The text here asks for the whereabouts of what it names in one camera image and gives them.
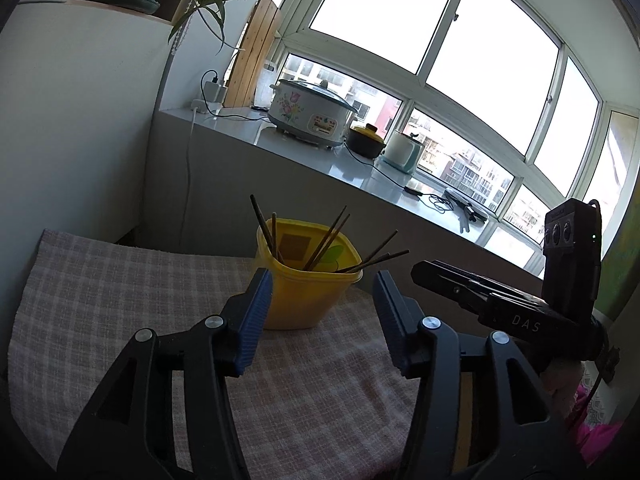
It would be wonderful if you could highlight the white framed window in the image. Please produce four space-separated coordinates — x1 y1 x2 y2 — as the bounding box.
245 0 640 281

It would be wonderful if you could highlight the black chopstick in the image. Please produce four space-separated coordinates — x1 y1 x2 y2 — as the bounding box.
332 250 410 275
250 194 285 263

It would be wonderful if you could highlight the white beaded pull cord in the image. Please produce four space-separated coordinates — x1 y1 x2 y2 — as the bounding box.
169 0 195 57

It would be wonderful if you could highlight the pink checked cloth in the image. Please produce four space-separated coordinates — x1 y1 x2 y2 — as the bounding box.
7 229 431 480

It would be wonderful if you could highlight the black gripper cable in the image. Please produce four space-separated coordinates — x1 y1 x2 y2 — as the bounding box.
582 345 622 423

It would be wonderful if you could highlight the white windowsill ledge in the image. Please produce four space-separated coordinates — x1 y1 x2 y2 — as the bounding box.
159 105 546 278

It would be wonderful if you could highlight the yellow plastic container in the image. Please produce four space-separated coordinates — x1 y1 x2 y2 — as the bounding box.
255 217 363 331

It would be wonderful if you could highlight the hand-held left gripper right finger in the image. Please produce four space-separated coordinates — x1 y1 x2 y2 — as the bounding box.
372 270 588 480

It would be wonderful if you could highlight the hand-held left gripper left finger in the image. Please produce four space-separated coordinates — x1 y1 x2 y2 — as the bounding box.
57 268 273 480

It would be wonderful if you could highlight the slatted wooden board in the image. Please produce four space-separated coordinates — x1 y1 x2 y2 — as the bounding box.
222 0 282 109

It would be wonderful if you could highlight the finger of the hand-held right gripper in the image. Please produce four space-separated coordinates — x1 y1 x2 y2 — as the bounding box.
411 265 493 314
422 260 544 306

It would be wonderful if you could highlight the black cable with adapter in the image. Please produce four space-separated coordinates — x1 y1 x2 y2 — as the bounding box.
345 147 453 213

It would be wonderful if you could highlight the black long-handled tool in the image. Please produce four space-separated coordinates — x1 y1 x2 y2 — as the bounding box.
444 187 488 234

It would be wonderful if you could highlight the white and teal kettle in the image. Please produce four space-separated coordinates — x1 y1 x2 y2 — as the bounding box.
382 130 426 176

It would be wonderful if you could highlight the person's right forearm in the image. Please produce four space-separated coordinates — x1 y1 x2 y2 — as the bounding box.
542 357 626 468

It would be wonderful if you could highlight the green plastic spoon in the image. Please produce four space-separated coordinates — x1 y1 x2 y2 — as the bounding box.
320 244 348 268

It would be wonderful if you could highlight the black pot with yellow lid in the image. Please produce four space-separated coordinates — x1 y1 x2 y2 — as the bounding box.
346 123 387 159

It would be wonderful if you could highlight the floral white rice cooker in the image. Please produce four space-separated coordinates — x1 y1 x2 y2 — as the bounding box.
266 78 358 150

